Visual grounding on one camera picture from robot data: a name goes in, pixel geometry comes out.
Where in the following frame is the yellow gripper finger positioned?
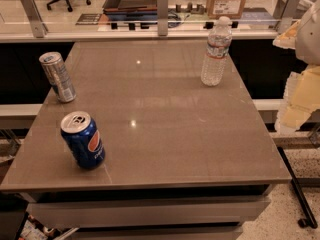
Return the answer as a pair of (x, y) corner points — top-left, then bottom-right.
(275, 65), (320, 134)
(273, 20), (301, 50)

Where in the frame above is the grey drawer cabinet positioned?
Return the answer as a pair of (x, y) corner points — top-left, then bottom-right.
(27, 185), (270, 240)

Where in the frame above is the left metal glass bracket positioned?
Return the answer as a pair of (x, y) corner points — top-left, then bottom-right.
(20, 0), (47, 38)

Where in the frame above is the right metal glass bracket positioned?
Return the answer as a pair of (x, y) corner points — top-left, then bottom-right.
(276, 0), (300, 34)

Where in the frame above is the brown cardboard box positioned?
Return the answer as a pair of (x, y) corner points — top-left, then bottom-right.
(205, 0), (252, 20)

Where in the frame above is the black floor bar with wheel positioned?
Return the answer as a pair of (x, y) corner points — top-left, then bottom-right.
(278, 147), (319, 229)

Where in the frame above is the silver redbull can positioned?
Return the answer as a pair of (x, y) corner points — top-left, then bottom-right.
(39, 52), (76, 103)

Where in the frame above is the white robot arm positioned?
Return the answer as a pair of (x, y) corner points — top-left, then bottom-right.
(273, 0), (320, 134)

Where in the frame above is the clear plastic water bottle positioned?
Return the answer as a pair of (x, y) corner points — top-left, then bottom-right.
(201, 16), (232, 86)

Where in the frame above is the metal glass bracket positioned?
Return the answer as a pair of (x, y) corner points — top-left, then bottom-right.
(276, 0), (300, 34)
(20, 0), (47, 38)
(157, 0), (168, 36)

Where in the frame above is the middle metal glass bracket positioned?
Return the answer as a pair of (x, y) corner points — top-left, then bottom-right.
(157, 0), (168, 36)

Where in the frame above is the blue pepsi can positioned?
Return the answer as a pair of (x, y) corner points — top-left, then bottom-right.
(60, 111), (105, 169)

